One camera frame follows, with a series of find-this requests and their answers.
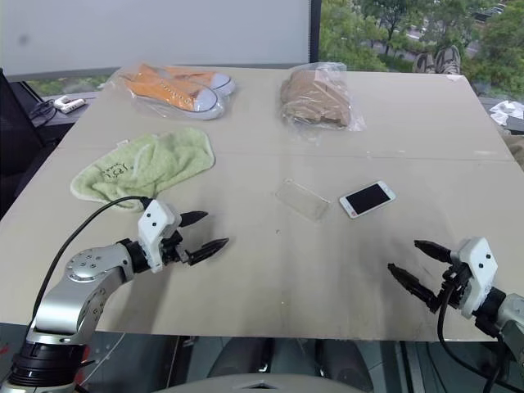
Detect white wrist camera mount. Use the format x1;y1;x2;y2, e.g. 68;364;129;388
137;199;182;274
449;236;499;318

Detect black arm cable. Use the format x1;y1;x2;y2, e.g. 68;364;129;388
25;195;153;341
436;282;507;393

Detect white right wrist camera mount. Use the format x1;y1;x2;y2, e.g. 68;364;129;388
449;236;499;318

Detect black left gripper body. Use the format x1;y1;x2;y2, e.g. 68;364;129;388
160;212;194;267

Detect black office chair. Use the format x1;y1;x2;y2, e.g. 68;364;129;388
0;67;46;214

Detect clear plastic phone case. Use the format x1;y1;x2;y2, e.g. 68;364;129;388
274;178;331;224

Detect white smartphone with red sticker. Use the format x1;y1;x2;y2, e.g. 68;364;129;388
338;180;398;220

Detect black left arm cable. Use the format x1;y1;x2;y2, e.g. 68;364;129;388
25;195;153;341

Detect black window frame post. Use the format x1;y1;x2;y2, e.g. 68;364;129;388
305;0;323;67

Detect black power strip cable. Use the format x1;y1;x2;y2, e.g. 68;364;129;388
27;99;57;129

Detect clear plastic sneaker bag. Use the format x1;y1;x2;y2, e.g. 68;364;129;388
106;61;239;121

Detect orange canvas sneaker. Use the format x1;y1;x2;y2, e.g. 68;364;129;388
137;63;237;96
121;73;220;114

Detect grey shoes by window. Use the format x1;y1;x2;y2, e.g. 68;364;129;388
433;44;464;76

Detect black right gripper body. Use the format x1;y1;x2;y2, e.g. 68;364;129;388
432;261;472;313

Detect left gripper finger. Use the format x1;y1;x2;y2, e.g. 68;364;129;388
188;237;230;265
178;210;210;230

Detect grey robot torso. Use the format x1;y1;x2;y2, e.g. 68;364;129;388
161;369;372;393

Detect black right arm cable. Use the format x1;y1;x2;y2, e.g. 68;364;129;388
436;282;507;393

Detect white crumpled paper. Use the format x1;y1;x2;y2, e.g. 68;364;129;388
489;99;524;129

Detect white power strip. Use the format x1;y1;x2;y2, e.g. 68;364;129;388
54;95;88;114

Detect white window blind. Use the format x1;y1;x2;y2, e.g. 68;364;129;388
0;0;310;81

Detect brown cardboard pieces bundle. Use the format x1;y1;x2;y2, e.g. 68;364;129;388
280;67;352;129

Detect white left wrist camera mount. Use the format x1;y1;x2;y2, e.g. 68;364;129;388
137;199;182;274

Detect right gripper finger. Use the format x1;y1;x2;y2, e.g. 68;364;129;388
413;239;454;265
387;263;442;314

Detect light green towel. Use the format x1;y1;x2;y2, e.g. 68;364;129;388
70;126;215;212

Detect brown item in plastic bag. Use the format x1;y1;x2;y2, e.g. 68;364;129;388
279;61;366;133

